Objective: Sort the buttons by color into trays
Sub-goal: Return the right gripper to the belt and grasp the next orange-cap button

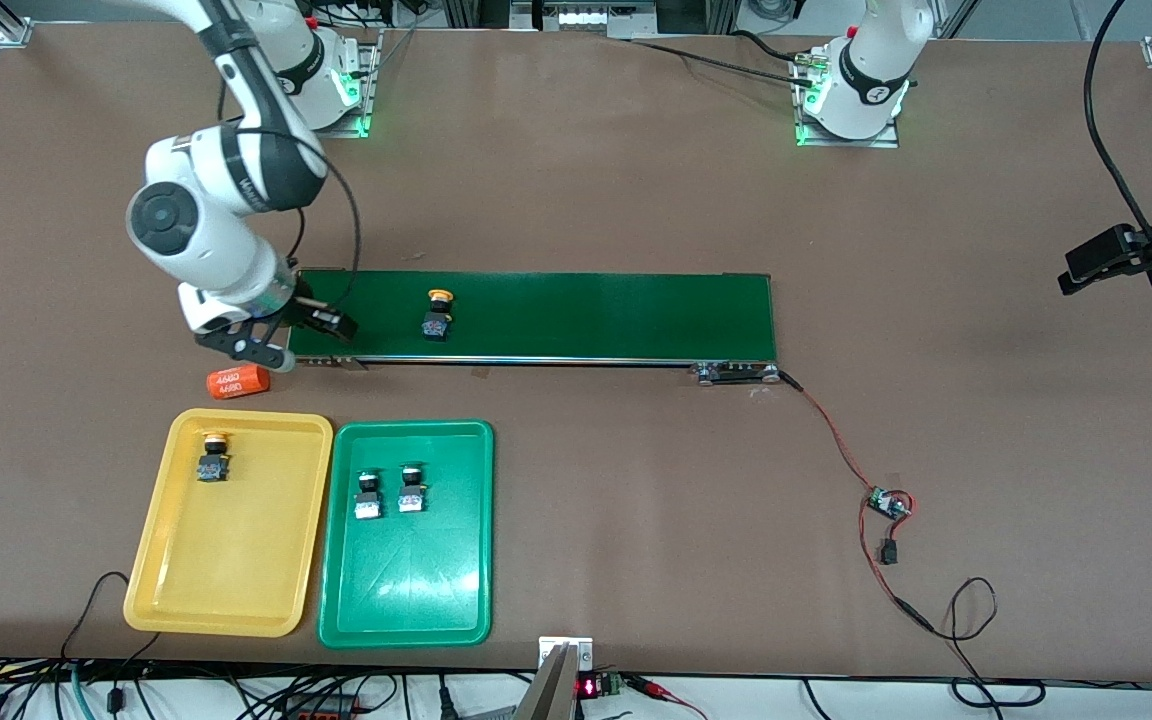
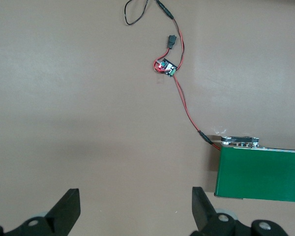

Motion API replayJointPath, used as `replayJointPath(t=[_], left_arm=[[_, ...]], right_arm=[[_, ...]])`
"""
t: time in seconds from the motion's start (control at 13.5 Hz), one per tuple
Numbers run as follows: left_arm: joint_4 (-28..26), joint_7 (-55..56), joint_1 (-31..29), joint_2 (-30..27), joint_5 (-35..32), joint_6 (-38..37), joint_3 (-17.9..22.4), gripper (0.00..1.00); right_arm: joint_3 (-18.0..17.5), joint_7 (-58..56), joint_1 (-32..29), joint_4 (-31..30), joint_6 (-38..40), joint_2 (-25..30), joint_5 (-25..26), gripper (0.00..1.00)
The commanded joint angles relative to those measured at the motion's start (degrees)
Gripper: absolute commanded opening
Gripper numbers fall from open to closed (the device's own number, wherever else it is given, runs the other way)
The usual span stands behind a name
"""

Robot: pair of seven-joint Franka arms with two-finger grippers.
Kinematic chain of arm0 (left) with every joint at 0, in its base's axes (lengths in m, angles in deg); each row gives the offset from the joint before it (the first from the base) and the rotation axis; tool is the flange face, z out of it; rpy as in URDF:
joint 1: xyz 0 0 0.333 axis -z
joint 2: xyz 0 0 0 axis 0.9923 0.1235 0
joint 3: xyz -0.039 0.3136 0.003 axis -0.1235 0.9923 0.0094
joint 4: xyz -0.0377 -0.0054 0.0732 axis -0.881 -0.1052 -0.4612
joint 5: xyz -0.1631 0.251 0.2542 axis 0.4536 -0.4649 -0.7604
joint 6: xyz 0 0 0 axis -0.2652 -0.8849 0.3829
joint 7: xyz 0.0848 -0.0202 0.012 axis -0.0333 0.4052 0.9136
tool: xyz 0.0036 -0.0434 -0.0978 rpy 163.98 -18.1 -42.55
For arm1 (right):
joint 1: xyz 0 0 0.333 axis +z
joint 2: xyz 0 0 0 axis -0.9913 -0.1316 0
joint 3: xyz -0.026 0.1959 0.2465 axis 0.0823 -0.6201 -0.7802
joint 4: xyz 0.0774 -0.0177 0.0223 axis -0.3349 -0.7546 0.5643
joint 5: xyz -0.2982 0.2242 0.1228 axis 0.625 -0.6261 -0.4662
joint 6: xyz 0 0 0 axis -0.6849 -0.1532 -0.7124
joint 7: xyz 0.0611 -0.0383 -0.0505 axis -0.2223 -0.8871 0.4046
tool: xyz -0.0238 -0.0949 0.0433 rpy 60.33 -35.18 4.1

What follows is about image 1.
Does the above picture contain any yellow push button switch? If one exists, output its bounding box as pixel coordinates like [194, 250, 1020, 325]
[197, 430, 231, 484]
[422, 288, 457, 343]

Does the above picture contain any thin black looped cable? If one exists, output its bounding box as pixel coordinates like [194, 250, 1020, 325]
[60, 571, 163, 663]

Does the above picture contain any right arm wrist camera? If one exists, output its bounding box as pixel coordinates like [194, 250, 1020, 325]
[194, 322, 298, 375]

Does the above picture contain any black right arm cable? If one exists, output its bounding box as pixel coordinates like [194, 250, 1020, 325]
[218, 60, 363, 313]

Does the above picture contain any red clip lead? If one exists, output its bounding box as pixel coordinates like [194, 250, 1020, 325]
[630, 676, 709, 720]

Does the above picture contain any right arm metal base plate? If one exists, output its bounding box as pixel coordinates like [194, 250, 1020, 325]
[316, 28, 383, 140]

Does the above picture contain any green plastic tray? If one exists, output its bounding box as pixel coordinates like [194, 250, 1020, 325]
[317, 419, 496, 650]

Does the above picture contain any black orange power strip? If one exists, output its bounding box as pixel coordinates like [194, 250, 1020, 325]
[280, 693, 369, 720]

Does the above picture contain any yellow plastic tray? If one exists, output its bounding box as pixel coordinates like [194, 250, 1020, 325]
[123, 408, 335, 639]

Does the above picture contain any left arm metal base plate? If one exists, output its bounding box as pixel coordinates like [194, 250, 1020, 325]
[793, 50, 903, 150]

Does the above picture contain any red black twisted wire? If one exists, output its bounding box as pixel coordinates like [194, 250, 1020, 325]
[774, 368, 937, 635]

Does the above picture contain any white lit device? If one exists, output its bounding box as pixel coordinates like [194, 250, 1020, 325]
[534, 2, 630, 34]

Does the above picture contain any orange printed cylinder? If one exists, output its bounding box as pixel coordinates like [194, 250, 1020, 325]
[207, 364, 271, 401]

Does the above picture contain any black base supply cable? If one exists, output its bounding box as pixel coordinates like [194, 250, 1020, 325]
[626, 30, 817, 89]

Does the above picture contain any green belt conveyor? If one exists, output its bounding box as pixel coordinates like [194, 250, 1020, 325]
[282, 267, 783, 388]

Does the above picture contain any teal cable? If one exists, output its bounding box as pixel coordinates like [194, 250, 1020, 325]
[69, 664, 99, 720]

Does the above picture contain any grey camera stand pole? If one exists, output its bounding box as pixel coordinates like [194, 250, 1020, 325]
[514, 636, 596, 720]

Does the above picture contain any thin black power cable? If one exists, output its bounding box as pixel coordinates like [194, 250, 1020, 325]
[929, 577, 1049, 709]

